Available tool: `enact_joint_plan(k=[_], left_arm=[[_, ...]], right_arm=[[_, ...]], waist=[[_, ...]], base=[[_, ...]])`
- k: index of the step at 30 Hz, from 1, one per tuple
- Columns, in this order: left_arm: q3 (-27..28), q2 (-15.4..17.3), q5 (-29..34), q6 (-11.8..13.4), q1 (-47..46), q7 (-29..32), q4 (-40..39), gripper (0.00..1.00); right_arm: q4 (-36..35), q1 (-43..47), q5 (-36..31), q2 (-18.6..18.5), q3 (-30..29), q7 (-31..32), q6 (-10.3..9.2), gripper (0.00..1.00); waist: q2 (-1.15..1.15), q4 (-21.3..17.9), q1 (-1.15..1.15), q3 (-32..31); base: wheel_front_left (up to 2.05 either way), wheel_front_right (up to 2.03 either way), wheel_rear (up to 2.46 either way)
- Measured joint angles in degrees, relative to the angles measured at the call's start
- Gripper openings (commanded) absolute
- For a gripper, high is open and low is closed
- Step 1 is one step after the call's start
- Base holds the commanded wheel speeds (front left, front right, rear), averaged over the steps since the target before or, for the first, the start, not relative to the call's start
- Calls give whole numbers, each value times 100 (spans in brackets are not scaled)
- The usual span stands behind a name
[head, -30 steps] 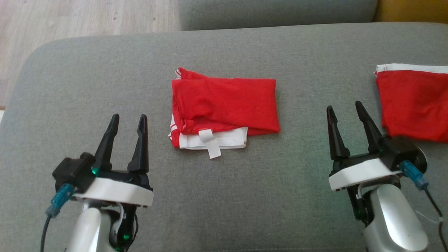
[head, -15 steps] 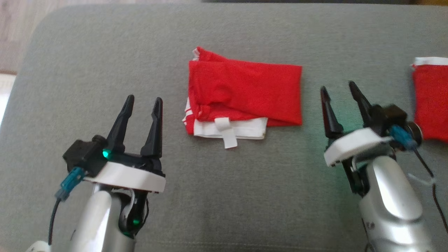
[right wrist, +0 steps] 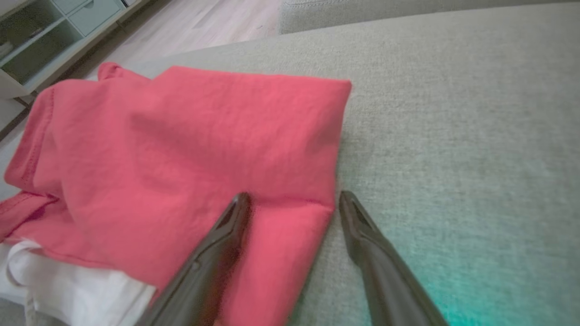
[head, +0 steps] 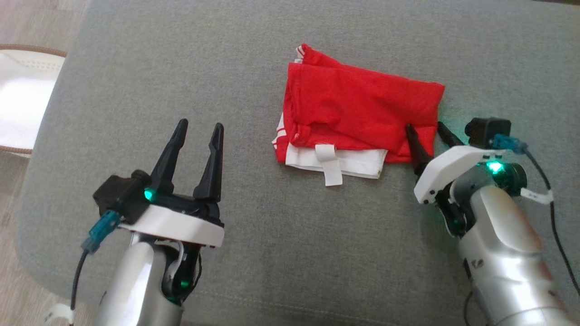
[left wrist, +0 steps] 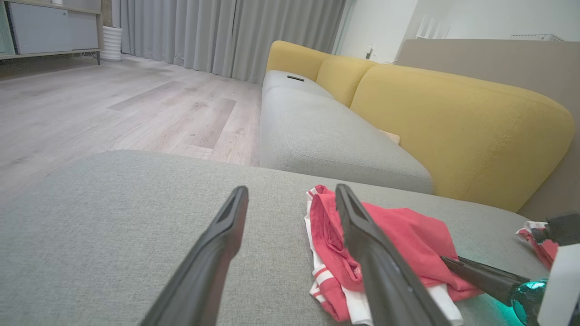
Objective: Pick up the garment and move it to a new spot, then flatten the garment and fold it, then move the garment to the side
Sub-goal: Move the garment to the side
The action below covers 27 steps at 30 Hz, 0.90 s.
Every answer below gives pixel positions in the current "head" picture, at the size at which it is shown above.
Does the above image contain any white laundry basket brown rim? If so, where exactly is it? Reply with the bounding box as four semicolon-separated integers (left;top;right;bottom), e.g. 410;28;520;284
0;43;68;157

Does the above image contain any right black cable teal plug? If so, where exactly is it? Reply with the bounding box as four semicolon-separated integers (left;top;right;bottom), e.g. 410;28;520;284
493;134;580;297

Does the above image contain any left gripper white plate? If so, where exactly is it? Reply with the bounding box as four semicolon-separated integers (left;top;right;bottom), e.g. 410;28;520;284
120;119;226;305

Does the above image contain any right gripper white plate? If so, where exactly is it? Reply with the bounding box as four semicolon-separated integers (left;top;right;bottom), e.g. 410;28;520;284
405;121;528;238

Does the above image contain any white cable tie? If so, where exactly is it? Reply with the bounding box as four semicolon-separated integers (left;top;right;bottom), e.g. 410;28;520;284
520;187;555;205
45;303;76;326

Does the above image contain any red shirt with striped trim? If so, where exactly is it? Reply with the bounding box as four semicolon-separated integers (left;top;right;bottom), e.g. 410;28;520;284
272;43;446;187

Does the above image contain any wide grey sofa chaise cushion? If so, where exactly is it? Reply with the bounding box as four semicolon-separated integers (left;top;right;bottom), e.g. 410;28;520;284
14;0;580;326

